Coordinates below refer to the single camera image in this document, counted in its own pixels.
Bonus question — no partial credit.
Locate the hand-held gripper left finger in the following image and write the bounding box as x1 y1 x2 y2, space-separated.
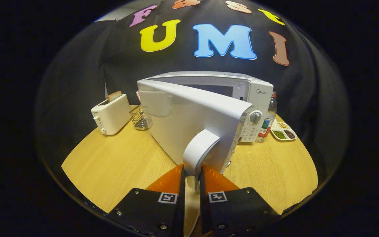
106 164 186 237

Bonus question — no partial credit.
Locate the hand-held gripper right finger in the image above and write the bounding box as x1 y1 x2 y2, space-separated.
199 164 280 237

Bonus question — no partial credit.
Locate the metal wire basket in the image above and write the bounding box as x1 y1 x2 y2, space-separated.
130 105 153 131

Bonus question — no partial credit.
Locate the white divided dish with beans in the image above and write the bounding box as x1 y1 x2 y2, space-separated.
270 119 297 142

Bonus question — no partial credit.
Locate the white microwave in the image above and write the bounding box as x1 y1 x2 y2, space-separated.
137 71 274 193

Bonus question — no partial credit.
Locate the clear bottle with red label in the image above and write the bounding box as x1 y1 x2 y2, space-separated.
256 91 278 143

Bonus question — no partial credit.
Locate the white toaster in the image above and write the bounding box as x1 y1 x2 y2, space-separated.
91 93 132 136

